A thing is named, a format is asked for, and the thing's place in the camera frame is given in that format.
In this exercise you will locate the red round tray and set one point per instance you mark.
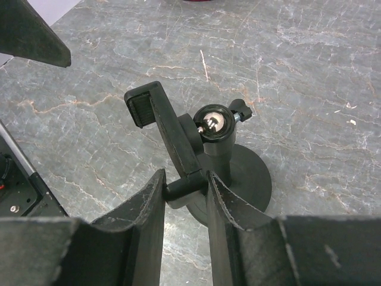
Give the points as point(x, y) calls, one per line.
point(198, 0)

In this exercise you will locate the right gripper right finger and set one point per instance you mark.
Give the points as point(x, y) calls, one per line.
point(250, 248)

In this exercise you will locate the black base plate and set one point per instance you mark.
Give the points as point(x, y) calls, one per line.
point(23, 191)

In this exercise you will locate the black phone stand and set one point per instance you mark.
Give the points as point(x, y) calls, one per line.
point(200, 143)

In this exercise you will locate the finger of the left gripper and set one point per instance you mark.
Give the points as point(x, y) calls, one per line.
point(25, 34)

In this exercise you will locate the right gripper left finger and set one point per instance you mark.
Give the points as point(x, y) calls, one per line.
point(122, 247)

